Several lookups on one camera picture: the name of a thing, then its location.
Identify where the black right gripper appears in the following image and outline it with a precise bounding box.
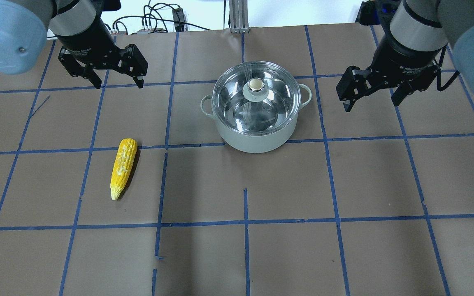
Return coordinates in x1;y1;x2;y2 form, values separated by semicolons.
335;62;441;112

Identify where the pale green cooking pot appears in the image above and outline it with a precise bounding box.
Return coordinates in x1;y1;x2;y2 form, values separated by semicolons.
200;83;313;154

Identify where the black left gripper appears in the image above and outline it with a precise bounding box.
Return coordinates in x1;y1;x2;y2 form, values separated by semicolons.
58;44;148;89

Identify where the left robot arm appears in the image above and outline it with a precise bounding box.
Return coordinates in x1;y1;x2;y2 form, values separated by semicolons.
0;0;148;88

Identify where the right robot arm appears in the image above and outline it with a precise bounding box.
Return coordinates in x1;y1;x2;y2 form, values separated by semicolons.
335;0;474;112

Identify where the yellow corn cob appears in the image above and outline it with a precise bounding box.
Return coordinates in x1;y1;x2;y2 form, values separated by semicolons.
110;138;138;200

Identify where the glass pot lid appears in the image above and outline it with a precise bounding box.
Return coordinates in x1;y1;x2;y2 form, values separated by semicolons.
211;61;308;136

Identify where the aluminium frame post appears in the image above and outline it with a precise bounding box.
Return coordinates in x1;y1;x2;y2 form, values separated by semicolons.
229;0;250;34

